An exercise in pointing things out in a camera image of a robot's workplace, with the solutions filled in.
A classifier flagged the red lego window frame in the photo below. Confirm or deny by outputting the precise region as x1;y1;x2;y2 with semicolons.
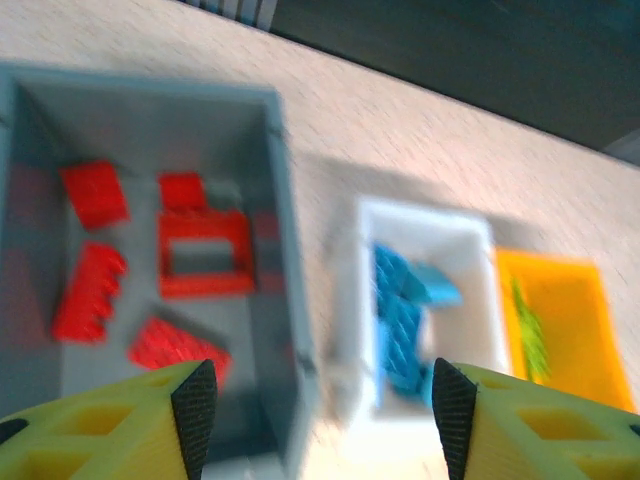
156;207;257;300

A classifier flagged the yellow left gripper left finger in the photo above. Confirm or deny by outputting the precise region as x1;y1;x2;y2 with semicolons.
0;358;219;480

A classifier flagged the yellow plastic bin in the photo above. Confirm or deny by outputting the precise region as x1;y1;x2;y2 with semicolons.
494;247;636;416

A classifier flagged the aluminium frame post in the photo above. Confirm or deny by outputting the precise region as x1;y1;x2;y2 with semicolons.
601;133;640;167

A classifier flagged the green lego brick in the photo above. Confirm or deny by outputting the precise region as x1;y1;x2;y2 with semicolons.
508;277;552;382

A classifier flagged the small red lego brick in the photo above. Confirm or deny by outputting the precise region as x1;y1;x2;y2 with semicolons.
157;172;207;210

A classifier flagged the blue lego plate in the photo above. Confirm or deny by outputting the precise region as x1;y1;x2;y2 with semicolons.
374;299;432;407

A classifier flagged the grey plastic bin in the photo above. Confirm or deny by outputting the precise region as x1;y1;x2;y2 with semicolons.
0;62;321;480

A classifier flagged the white plastic bin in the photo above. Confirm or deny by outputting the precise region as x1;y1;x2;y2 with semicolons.
324;197;511;431

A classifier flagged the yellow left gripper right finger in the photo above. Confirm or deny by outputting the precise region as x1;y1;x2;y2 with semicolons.
431;357;640;480

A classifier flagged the light blue lego brick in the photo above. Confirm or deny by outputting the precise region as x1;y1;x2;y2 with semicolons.
405;262;464;308

